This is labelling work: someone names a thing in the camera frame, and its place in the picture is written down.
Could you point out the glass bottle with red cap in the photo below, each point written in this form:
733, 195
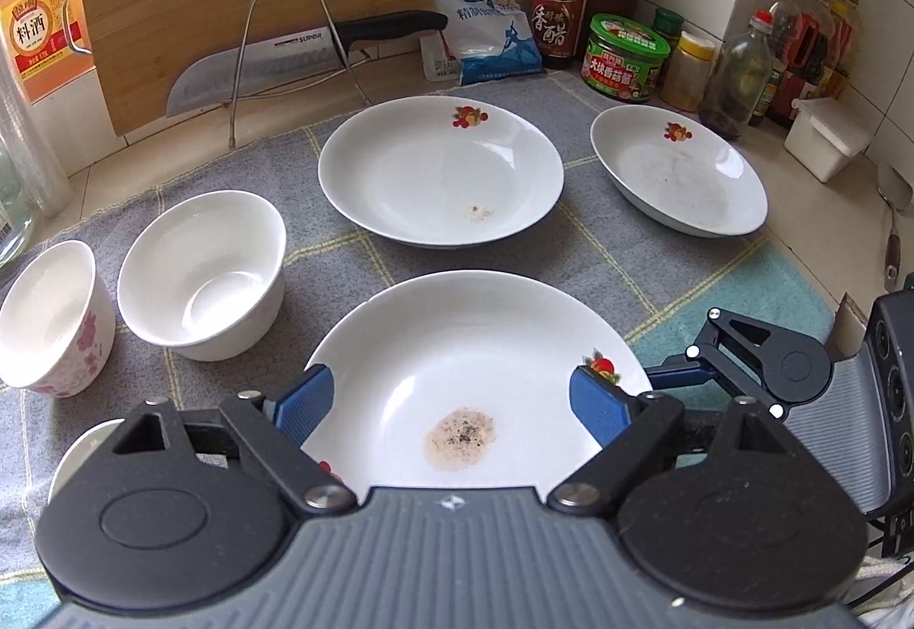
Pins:
735, 79

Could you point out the yellow oil bottle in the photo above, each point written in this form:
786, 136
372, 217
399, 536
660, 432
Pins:
842, 43

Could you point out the dark sauce bottle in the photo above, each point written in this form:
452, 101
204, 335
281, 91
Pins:
785, 15

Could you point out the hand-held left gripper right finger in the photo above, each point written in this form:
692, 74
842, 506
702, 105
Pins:
596, 404

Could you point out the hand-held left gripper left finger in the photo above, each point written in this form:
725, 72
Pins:
308, 402

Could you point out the white plastic box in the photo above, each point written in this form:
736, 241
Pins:
825, 136

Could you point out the jar with dark green lid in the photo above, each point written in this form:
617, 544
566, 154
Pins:
669, 22

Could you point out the white plate with food stain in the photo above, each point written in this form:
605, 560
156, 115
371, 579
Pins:
464, 343

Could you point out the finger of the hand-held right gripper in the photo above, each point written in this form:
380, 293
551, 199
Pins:
735, 350

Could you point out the yellow spice jar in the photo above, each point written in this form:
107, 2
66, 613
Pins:
687, 75

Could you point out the clear plastic roll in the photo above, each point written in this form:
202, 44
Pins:
28, 136

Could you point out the white cup with pink flowers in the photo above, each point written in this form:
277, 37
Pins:
50, 307

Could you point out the cardboard box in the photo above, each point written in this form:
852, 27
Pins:
850, 322

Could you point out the white plate with fruit print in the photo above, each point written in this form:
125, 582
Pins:
428, 172
678, 179

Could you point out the blue and white salt bag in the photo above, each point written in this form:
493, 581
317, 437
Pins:
493, 40

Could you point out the green sauce jar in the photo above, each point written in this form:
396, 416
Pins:
625, 61

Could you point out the glass jar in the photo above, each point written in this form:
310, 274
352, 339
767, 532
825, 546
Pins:
13, 215

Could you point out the metal spatula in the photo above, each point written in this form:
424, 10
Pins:
896, 193

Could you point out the grey and teal checked cloth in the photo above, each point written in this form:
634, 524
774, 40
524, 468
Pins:
214, 168

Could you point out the red sauce bottle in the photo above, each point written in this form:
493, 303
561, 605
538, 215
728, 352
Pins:
810, 50

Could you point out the white plastic packet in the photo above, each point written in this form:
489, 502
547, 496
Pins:
437, 61

